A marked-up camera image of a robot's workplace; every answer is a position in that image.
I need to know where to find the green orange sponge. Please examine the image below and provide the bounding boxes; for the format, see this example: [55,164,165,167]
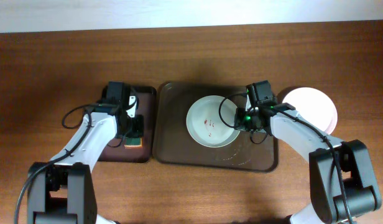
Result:
[124,138,142,148]

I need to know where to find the pale green plate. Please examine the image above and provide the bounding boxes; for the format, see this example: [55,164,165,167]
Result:
[186,95,240,148]

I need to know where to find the cream white plate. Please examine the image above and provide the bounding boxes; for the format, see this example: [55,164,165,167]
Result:
[282,87,335,133]

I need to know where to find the pink plate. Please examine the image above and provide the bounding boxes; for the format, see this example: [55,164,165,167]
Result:
[325,105,338,134]

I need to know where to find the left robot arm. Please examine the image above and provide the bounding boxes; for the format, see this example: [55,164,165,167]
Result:
[20,103,138,223]

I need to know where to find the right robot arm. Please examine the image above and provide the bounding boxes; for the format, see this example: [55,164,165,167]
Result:
[234,103,382,223]

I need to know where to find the small black tray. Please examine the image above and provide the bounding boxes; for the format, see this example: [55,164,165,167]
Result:
[98,86,157,163]

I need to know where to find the right black cable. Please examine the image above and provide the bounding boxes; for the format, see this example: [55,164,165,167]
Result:
[218,92,272,146]

